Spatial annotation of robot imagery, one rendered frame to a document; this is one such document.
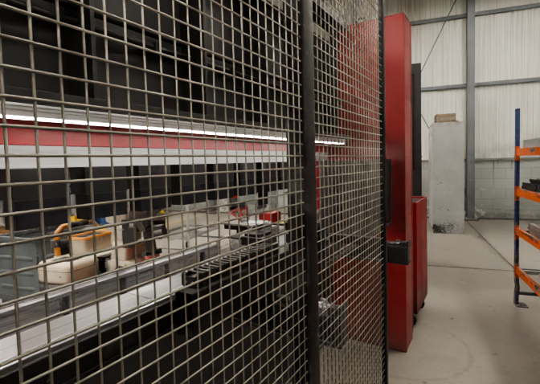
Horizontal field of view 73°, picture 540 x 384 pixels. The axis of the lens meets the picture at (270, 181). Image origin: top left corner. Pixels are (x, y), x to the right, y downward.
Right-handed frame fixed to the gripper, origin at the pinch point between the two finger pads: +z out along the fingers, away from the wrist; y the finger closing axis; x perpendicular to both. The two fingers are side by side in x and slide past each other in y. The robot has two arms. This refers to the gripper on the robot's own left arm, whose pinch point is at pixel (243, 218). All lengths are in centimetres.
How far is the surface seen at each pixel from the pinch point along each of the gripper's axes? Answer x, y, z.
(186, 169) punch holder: -29, -61, -18
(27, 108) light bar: -54, -129, -22
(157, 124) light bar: -54, -93, -21
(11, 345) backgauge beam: -33, -137, 22
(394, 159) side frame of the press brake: -73, 85, 7
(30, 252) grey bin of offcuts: 228, -3, -82
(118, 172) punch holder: -29, -93, -19
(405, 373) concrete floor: -15, 59, 127
